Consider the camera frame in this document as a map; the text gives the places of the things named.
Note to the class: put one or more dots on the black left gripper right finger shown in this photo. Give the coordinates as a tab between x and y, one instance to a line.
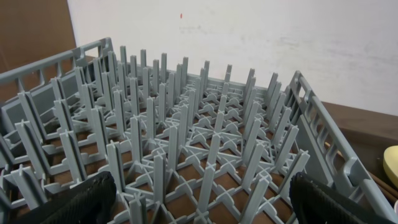
315	202

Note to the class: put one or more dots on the wooden chopstick upper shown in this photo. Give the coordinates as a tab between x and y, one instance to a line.
387	190

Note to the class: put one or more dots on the dark brown serving tray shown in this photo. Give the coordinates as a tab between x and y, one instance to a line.
369	133

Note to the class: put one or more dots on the yellow plate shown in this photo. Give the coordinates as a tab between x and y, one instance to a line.
390	164

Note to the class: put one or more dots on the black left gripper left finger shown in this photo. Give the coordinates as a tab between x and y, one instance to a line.
89	202

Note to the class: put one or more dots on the grey dishwasher rack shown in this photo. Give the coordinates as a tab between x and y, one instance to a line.
181	148

